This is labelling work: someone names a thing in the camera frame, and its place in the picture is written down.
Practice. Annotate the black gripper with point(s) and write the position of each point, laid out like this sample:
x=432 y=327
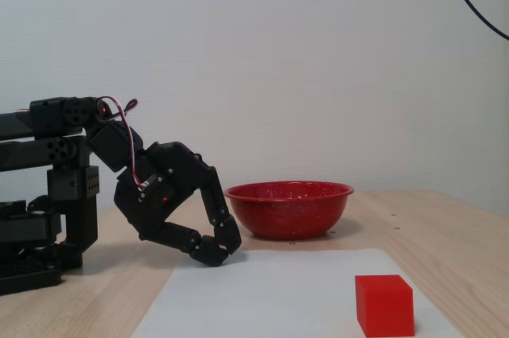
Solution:
x=159 y=191

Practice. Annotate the red cube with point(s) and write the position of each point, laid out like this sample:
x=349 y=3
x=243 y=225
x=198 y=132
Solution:
x=381 y=306

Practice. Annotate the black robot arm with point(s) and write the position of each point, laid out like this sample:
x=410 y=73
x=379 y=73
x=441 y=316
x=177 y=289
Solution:
x=43 y=119

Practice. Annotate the red speckled bowl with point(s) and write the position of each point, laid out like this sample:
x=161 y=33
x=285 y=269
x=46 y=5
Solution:
x=286 y=210

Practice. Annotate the white paper sheet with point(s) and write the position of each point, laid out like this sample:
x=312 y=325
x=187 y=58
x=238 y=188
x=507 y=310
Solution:
x=258 y=294

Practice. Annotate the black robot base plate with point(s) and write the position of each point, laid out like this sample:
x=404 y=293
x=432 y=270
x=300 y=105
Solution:
x=24 y=274

